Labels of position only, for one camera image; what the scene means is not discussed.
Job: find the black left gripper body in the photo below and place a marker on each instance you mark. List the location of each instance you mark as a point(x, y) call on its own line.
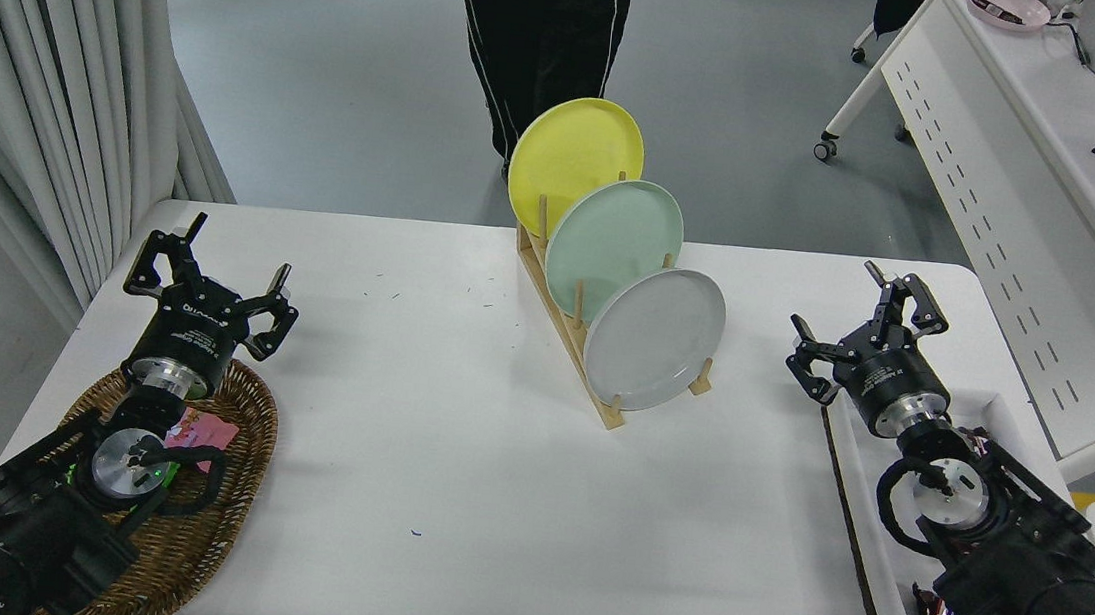
point(194, 329)

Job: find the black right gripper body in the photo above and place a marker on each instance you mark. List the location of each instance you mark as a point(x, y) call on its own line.
point(888, 375)

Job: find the grey plate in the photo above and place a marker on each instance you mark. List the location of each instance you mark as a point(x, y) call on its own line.
point(655, 343)

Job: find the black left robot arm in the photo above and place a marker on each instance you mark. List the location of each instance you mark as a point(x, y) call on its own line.
point(34, 529)

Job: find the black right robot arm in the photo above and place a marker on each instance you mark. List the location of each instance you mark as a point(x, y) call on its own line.
point(1035, 565)

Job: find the wooden plate rack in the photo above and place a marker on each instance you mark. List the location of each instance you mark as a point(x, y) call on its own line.
point(609, 416)

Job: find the pale green plate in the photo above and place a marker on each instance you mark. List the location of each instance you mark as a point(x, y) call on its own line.
point(609, 243)

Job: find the yellow plate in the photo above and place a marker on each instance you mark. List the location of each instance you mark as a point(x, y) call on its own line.
point(567, 159)

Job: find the pink snack packet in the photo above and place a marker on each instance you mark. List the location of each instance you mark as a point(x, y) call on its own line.
point(209, 434)

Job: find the white foam tray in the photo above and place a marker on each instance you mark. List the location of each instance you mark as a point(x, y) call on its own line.
point(866, 499)

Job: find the brown wicker basket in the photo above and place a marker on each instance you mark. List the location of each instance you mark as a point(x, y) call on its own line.
point(230, 478)

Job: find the white desk on casters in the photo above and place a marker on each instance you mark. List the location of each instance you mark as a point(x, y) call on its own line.
point(1025, 143)

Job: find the grey curtain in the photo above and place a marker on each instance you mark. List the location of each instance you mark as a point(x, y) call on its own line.
point(30, 47)

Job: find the pink bowl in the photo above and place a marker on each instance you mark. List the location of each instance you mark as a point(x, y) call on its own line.
point(1008, 10)

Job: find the person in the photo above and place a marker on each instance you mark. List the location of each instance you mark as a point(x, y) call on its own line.
point(543, 36)

